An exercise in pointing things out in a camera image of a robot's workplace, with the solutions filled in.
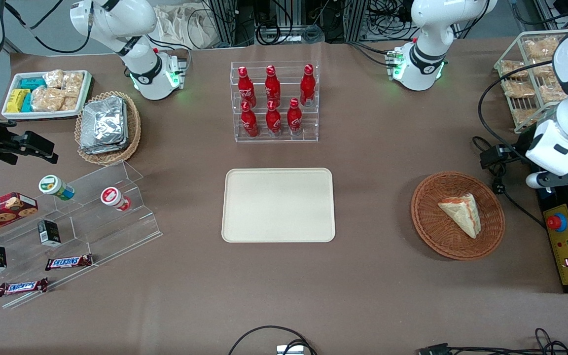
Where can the red cola bottle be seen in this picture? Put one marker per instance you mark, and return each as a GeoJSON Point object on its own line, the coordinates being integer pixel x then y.
{"type": "Point", "coordinates": [307, 88]}
{"type": "Point", "coordinates": [246, 88]}
{"type": "Point", "coordinates": [249, 123]}
{"type": "Point", "coordinates": [272, 88]}
{"type": "Point", "coordinates": [273, 122]}
{"type": "Point", "coordinates": [294, 119]}

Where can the yellow snack packet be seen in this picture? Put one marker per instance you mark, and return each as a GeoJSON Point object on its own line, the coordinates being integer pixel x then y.
{"type": "Point", "coordinates": [16, 100]}

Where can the triangle sandwich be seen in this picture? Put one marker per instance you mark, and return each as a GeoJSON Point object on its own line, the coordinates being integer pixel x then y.
{"type": "Point", "coordinates": [464, 214]}

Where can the teal snack packet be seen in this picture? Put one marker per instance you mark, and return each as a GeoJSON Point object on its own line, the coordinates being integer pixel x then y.
{"type": "Point", "coordinates": [27, 102]}
{"type": "Point", "coordinates": [32, 83]}

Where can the white cloth bag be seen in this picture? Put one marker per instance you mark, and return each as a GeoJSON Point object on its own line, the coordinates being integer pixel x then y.
{"type": "Point", "coordinates": [180, 24]}

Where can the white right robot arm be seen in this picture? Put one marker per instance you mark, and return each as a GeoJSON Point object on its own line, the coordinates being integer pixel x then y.
{"type": "Point", "coordinates": [116, 19]}

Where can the green lid yogurt cup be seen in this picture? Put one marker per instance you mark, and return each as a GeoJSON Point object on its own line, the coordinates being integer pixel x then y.
{"type": "Point", "coordinates": [53, 186]}

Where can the brown snickers bar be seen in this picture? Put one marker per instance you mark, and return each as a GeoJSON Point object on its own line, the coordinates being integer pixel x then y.
{"type": "Point", "coordinates": [68, 262]}
{"type": "Point", "coordinates": [22, 287]}

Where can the clear acrylic stepped display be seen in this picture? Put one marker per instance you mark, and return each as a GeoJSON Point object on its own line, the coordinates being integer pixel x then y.
{"type": "Point", "coordinates": [116, 231]}

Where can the red lid yogurt cup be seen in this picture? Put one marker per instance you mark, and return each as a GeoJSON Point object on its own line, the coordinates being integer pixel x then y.
{"type": "Point", "coordinates": [112, 197]}

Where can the white rectangular snack tray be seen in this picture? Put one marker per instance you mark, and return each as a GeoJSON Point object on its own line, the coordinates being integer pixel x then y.
{"type": "Point", "coordinates": [42, 115]}

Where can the clear bag of fried snacks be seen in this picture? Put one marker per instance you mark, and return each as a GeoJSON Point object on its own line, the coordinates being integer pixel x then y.
{"type": "Point", "coordinates": [543, 70]}
{"type": "Point", "coordinates": [513, 69]}
{"type": "Point", "coordinates": [525, 116]}
{"type": "Point", "coordinates": [518, 88]}
{"type": "Point", "coordinates": [540, 48]}
{"type": "Point", "coordinates": [552, 92]}

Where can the oval tan wicker basket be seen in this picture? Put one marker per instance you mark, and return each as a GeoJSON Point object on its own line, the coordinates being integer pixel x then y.
{"type": "Point", "coordinates": [135, 129]}

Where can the beige rectangular tray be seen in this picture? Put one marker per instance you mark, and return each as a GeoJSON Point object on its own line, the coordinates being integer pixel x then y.
{"type": "Point", "coordinates": [278, 204]}

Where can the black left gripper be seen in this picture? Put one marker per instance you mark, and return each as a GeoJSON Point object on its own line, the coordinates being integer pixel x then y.
{"type": "Point", "coordinates": [521, 146]}

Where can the aluminium frame rack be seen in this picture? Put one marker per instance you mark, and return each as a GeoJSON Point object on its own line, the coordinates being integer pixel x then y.
{"type": "Point", "coordinates": [230, 19]}

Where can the clear acrylic bottle rack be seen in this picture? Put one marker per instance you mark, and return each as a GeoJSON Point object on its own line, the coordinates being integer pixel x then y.
{"type": "Point", "coordinates": [308, 133]}

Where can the silver connector box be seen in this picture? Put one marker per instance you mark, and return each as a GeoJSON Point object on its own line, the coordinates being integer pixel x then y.
{"type": "Point", "coordinates": [290, 350]}

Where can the silver foil packet stack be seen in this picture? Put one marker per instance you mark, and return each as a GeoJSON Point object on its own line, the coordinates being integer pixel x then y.
{"type": "Point", "coordinates": [104, 125]}

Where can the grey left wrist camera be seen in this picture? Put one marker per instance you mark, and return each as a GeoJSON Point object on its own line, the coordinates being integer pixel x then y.
{"type": "Point", "coordinates": [541, 181]}

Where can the round brown wicker basket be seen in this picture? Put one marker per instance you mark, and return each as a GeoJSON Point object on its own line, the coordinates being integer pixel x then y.
{"type": "Point", "coordinates": [432, 231]}

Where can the clear bag of rice crackers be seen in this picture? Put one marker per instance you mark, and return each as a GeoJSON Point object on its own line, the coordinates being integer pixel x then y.
{"type": "Point", "coordinates": [73, 84]}
{"type": "Point", "coordinates": [53, 79]}
{"type": "Point", "coordinates": [69, 103]}
{"type": "Point", "coordinates": [47, 99]}

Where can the red emergency stop button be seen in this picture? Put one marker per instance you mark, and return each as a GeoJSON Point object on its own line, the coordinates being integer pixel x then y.
{"type": "Point", "coordinates": [556, 223]}

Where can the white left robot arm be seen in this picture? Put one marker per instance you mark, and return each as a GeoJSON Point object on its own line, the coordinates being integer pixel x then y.
{"type": "Point", "coordinates": [427, 29]}

